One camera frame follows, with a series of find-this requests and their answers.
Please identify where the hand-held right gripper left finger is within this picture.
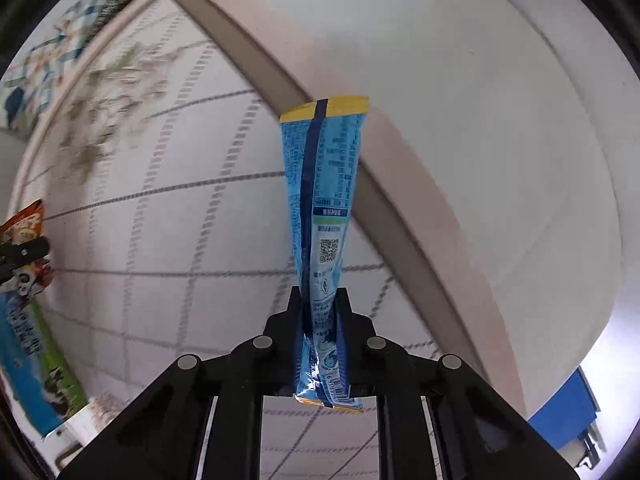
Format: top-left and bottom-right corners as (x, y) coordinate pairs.
(57, 285), (307, 480)

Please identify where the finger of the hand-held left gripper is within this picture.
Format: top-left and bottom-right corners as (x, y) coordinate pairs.
(0, 237), (51, 282)

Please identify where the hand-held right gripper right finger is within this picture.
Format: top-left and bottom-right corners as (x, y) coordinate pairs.
(337, 287), (581, 480)

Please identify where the orange snack packet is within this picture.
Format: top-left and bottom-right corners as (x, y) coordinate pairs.
(0, 199), (54, 293)

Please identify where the cardboard box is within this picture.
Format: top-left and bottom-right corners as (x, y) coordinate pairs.
(0, 290), (89, 441)

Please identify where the blue stick packet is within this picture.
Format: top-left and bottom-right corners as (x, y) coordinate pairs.
(279, 95), (371, 413)

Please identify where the blue plastic stool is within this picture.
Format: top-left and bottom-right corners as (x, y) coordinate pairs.
(527, 367), (602, 466)

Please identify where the plaid blanket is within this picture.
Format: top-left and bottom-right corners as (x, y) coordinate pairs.
(0, 0), (147, 127)

